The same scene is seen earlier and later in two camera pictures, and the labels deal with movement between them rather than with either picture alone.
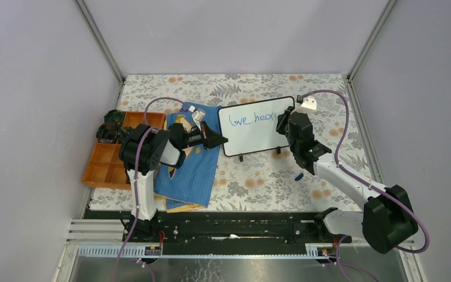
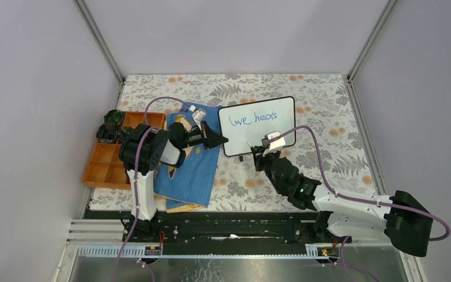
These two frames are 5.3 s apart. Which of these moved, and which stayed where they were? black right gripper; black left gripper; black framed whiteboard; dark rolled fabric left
Moved: black right gripper
Stayed: dark rolled fabric left; black left gripper; black framed whiteboard
